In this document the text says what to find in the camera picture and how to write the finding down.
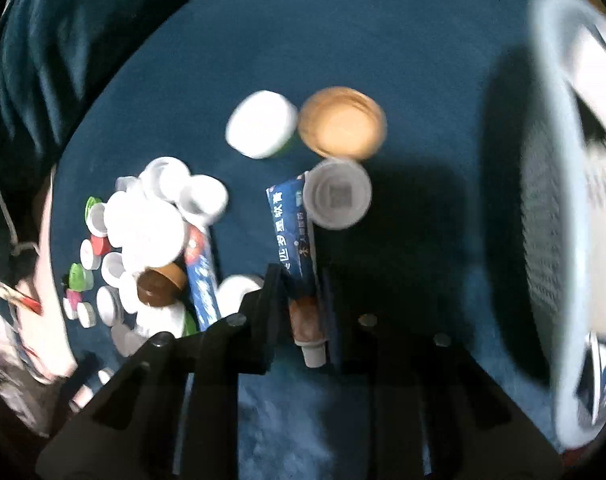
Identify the blue white ointment tube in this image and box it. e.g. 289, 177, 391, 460
265, 172, 328, 368

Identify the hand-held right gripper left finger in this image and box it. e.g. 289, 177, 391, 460
35, 262, 286, 480

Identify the gold jar lid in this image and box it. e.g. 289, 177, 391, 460
298, 86, 388, 161

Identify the light blue plastic basket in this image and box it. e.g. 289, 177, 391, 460
520, 0, 606, 453

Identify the white green-rimmed lid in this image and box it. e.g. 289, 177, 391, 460
225, 90, 300, 160

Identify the blue red toothpaste tube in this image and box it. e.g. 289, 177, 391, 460
184, 224, 222, 333

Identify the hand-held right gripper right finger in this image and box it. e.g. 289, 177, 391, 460
315, 270, 564, 480

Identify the pink sheet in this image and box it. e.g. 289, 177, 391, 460
13, 170, 78, 381

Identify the dark blue blanket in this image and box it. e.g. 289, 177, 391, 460
0, 0, 234, 281

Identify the blue plush cover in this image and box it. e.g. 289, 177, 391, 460
48, 0, 584, 480

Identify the pile of bottle caps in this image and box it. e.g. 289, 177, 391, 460
63, 156, 266, 358

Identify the white open lid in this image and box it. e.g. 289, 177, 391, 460
302, 157, 374, 231

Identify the patterned cloth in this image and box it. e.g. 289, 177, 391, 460
0, 280, 48, 436

